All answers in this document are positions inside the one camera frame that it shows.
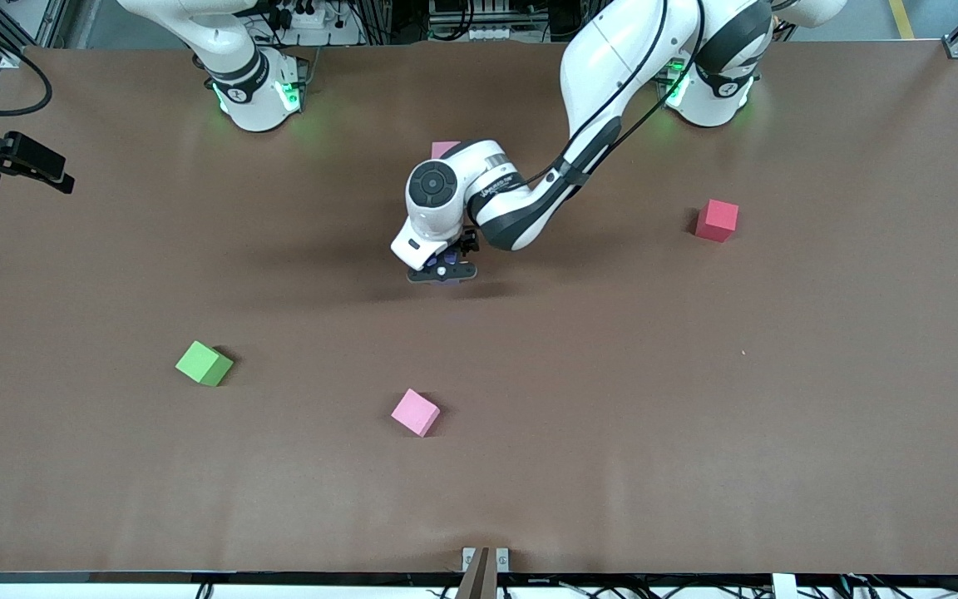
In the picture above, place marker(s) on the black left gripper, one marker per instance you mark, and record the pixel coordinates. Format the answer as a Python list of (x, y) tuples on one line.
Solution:
[(467, 242)]

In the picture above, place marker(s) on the pink foam block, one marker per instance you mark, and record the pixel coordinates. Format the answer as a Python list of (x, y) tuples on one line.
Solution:
[(415, 412), (444, 148)]

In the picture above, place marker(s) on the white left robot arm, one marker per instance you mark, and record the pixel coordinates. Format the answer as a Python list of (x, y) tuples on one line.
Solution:
[(520, 208)]

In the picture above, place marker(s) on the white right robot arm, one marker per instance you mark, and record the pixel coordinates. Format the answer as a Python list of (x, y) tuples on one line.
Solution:
[(259, 91)]

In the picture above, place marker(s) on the brown table cover mat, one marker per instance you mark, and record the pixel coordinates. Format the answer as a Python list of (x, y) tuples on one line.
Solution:
[(529, 374)]

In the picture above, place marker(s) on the red foam block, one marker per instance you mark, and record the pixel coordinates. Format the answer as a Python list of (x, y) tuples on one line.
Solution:
[(718, 219)]

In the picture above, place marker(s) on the green foam block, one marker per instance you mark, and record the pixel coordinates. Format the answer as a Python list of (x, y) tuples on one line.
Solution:
[(203, 363)]

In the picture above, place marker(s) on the white power strip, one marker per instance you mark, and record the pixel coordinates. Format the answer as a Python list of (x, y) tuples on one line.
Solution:
[(310, 15)]

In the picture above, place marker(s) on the brown pole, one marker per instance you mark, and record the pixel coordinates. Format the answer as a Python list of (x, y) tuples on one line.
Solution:
[(479, 578)]

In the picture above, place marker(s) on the silver metal bracket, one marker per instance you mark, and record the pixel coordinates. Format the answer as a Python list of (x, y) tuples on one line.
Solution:
[(502, 559)]

